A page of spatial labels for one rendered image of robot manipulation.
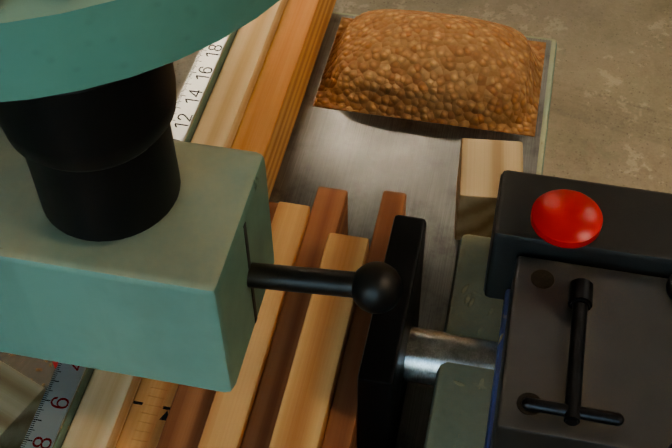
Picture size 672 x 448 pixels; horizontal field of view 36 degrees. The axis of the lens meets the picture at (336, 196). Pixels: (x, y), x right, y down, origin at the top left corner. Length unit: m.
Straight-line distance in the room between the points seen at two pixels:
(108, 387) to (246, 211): 0.14
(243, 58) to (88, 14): 0.40
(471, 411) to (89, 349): 0.16
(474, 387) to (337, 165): 0.21
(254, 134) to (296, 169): 0.05
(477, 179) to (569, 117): 1.42
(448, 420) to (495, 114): 0.25
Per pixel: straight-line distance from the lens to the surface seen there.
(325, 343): 0.47
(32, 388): 0.64
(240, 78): 0.62
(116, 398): 0.49
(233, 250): 0.38
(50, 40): 0.24
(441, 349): 0.48
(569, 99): 2.03
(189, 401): 0.49
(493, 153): 0.59
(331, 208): 0.54
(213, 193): 0.39
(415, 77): 0.65
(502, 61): 0.66
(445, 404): 0.47
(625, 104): 2.04
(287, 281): 0.40
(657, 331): 0.45
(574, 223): 0.45
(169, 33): 0.24
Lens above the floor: 1.36
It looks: 49 degrees down
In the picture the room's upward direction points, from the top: 1 degrees counter-clockwise
